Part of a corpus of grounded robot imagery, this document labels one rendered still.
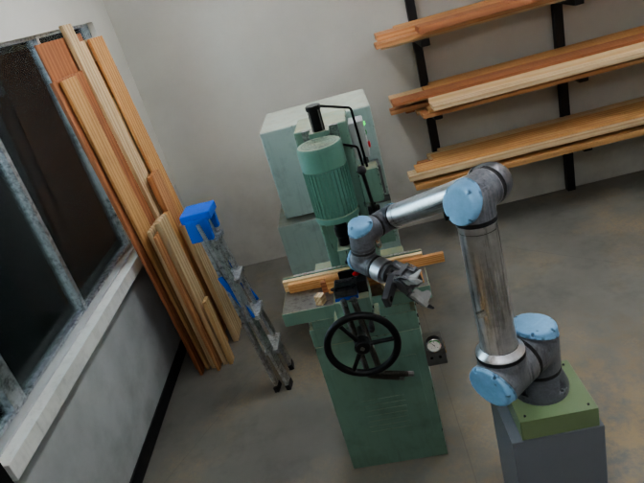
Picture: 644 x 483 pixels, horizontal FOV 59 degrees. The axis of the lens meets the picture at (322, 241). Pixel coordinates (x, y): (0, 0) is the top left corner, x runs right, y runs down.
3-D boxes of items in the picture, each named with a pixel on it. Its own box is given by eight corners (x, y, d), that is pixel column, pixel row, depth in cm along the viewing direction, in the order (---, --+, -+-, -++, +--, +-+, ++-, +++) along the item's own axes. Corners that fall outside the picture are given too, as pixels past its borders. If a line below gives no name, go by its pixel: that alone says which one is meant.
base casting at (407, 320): (313, 348, 235) (308, 331, 231) (318, 279, 287) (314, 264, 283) (421, 328, 229) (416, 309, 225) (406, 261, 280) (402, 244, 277)
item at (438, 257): (289, 293, 242) (287, 286, 240) (290, 291, 244) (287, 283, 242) (445, 261, 233) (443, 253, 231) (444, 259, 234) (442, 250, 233)
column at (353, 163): (334, 283, 261) (291, 133, 231) (335, 260, 281) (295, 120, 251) (382, 272, 258) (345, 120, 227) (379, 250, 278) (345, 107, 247)
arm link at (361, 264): (343, 251, 211) (347, 273, 216) (367, 262, 202) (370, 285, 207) (361, 240, 215) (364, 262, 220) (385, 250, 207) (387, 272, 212)
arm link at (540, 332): (570, 358, 190) (567, 315, 183) (542, 388, 181) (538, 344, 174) (529, 344, 201) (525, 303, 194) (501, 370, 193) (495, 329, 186)
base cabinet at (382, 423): (353, 470, 265) (312, 349, 235) (351, 386, 317) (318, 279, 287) (448, 454, 258) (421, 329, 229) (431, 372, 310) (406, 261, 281)
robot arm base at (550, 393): (561, 364, 202) (559, 342, 198) (576, 402, 186) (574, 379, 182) (506, 371, 206) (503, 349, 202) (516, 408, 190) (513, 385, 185)
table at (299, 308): (283, 341, 223) (278, 329, 220) (289, 299, 250) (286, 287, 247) (436, 310, 214) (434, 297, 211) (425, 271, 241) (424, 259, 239)
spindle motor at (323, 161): (315, 230, 220) (293, 155, 207) (317, 213, 236) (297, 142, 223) (360, 220, 217) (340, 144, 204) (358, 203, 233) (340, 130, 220)
